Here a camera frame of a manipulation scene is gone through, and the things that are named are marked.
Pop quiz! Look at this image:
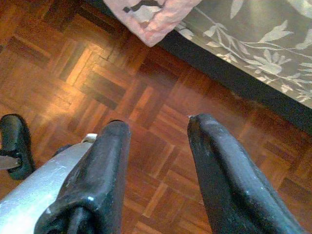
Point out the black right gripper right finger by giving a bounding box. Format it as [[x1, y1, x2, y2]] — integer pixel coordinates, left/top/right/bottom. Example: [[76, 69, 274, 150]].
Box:
[[186, 113, 306, 234]]

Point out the pink cartoon print blanket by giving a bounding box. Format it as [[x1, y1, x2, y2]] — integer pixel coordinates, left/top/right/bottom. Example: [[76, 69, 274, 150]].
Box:
[[102, 0, 203, 48]]

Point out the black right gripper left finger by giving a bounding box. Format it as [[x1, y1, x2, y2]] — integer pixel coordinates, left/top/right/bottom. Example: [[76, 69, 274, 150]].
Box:
[[33, 119, 132, 234]]

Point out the black bed frame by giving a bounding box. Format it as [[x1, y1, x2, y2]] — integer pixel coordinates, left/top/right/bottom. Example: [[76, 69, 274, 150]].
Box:
[[78, 0, 312, 137]]

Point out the silver robot left leg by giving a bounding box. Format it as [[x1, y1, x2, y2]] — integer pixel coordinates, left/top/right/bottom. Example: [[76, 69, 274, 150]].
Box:
[[0, 155, 21, 171]]

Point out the grey floral bed sheet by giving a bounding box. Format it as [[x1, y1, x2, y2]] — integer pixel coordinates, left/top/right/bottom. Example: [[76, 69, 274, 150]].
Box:
[[174, 0, 312, 109]]

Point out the silver robot leg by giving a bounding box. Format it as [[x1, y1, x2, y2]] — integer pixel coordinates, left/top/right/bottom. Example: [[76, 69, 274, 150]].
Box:
[[0, 133, 98, 234], [0, 155, 21, 171]]

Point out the black robot left foot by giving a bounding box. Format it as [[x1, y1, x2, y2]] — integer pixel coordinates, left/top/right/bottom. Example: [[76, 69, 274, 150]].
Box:
[[0, 114, 36, 181]]

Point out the silver robot right leg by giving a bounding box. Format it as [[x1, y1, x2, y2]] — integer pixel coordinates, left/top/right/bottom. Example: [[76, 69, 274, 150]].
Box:
[[0, 133, 98, 234]]

